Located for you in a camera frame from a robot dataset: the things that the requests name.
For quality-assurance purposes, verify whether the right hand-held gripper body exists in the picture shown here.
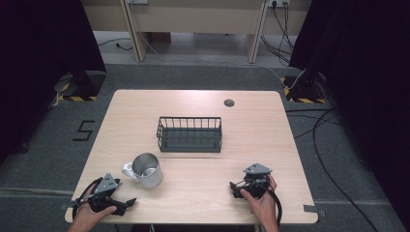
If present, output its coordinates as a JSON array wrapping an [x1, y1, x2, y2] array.
[[240, 162, 274, 199]]

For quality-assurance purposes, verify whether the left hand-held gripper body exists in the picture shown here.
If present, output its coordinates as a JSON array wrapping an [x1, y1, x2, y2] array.
[[88, 172, 122, 214]]

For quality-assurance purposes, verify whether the person's right hand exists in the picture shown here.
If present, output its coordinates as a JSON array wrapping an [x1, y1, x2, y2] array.
[[239, 173, 280, 227]]

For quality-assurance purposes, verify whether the person's left hand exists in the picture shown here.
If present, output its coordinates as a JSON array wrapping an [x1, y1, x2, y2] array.
[[69, 198, 118, 232]]

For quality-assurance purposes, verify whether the grey tape strip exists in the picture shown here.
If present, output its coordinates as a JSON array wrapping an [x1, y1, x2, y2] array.
[[59, 200, 79, 211], [303, 204, 327, 218]]

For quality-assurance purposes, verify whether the black stand base striped tape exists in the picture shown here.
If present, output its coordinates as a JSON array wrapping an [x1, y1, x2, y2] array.
[[52, 71, 108, 102], [279, 74, 327, 104]]

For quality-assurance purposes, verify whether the black curtain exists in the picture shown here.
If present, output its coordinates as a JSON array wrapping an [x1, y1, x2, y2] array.
[[288, 0, 410, 231], [0, 0, 107, 166]]

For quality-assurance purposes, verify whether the left hand-held gripper cable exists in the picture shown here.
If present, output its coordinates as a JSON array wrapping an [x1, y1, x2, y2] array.
[[72, 178, 102, 220]]

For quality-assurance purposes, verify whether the hand-held gripper cable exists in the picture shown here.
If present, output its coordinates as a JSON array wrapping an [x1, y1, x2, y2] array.
[[72, 178, 102, 220], [263, 184, 283, 227]]

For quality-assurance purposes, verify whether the right hand-held gripper cable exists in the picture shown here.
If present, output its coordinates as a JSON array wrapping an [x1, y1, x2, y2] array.
[[263, 184, 283, 227]]

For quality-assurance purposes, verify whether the metal cup with white handle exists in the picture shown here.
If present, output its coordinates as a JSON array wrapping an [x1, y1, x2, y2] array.
[[121, 152, 164, 189]]

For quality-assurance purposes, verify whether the black wire basket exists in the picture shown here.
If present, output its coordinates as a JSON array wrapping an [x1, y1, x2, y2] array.
[[156, 116, 223, 154]]

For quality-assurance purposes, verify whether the long black floor cable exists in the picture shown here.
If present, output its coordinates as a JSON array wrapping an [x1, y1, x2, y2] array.
[[285, 107, 381, 232]]

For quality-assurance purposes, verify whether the short black floor cable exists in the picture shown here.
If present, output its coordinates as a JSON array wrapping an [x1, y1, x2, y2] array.
[[97, 37, 133, 52]]

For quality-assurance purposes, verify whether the bundle of black hanging cables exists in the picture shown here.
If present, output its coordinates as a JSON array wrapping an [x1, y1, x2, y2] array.
[[259, 2, 296, 67]]

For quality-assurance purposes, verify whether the white wall socket strip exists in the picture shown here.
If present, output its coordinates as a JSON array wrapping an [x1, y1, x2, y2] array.
[[268, 0, 291, 9]]

